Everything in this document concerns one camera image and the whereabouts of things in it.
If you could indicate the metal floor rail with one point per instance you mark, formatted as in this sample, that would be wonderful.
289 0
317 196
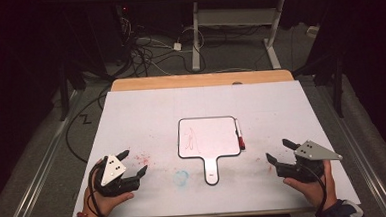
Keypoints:
40 170
360 159

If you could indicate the person's left hand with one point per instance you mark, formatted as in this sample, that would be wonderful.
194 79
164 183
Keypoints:
99 203

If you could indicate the black power strip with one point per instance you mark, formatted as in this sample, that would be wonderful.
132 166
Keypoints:
122 10

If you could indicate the white metal desk frame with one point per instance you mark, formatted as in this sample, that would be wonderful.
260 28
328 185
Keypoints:
195 38

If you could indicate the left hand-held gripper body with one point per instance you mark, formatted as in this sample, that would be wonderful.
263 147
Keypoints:
112 171

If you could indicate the white power adapter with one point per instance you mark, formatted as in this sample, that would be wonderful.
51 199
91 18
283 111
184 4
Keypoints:
177 46

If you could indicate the white handheld whiteboard paddle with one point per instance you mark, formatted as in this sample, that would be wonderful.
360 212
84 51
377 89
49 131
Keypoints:
209 137

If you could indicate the black stand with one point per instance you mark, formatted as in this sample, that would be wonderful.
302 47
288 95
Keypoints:
337 87
62 95

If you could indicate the red whiteboard marker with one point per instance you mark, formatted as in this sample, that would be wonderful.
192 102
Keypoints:
239 132

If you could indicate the person's right hand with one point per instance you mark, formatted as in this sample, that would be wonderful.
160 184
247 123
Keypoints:
313 190

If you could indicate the white table cover sheet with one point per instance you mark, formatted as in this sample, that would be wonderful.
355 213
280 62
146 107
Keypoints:
148 117

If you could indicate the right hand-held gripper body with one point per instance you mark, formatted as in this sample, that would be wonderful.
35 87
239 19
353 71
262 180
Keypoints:
313 152

